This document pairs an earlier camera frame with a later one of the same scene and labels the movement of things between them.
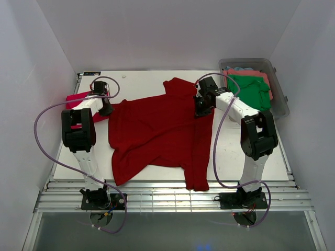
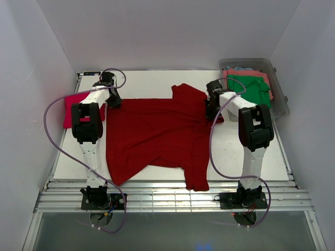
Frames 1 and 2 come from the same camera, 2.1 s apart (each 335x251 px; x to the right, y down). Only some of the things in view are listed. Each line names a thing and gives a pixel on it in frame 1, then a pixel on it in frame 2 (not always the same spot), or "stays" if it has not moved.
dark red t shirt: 162,131 stays
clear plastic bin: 279,104 stays
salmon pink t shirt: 246,72 stays
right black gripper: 198,112 to 209,115
